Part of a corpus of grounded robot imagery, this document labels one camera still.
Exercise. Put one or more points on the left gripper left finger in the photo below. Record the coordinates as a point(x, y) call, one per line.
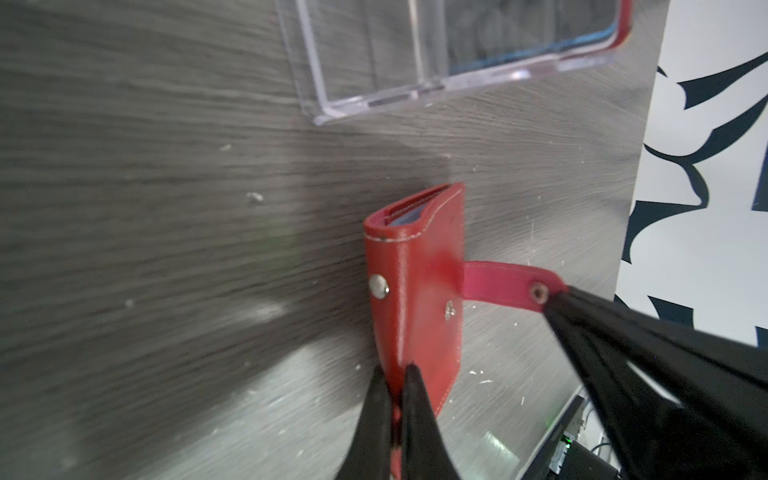
point(369, 454)

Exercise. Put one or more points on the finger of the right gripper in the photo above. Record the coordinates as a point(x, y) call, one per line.
point(676, 403)

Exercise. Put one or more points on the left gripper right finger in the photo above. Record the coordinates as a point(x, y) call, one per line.
point(423, 453)

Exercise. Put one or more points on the red leather card holder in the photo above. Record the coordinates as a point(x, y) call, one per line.
point(418, 280)

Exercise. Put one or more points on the clear acrylic card box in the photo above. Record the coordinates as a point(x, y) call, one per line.
point(355, 58)

